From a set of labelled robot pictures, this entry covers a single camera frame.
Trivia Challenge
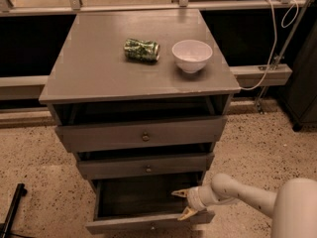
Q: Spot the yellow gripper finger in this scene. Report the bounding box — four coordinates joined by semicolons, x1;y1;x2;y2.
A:
171;188;189;197
178;206;197;221

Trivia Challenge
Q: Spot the grey top drawer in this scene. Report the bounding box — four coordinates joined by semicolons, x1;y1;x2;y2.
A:
55;116;227;153

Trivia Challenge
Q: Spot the black floor stand leg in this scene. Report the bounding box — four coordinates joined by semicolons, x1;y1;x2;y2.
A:
0;183;27;238

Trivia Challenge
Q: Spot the grey wooden drawer cabinet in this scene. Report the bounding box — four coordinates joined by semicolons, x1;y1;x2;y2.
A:
38;8;241;201

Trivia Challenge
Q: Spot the grey drawer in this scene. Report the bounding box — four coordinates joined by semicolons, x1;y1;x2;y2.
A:
77;153;214;179
86;172;214;234
55;116;227;153

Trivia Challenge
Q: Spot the white hanging cable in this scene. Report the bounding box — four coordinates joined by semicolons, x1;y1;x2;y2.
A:
238;0;299;92

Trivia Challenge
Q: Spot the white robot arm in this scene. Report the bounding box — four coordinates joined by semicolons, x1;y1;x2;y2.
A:
171;174;317;238

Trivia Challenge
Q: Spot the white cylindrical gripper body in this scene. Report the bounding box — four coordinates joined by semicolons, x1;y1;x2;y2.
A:
187;185;209;211

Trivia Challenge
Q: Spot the crushed green soda can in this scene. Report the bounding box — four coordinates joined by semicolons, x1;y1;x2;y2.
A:
124;39;159;62

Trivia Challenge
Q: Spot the grey railing beam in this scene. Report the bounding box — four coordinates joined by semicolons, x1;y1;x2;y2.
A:
0;63;292;101

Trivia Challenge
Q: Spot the dark cabinet at right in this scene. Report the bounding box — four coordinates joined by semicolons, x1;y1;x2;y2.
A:
277;22;317;132

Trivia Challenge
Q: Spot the grey bottom drawer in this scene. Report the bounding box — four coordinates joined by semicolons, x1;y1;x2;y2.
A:
86;172;214;234

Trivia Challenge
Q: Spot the grey middle drawer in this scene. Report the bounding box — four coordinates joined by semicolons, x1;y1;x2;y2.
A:
77;153;214;179

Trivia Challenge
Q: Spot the white ceramic bowl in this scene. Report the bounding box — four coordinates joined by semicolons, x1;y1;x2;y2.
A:
171;40;213;73

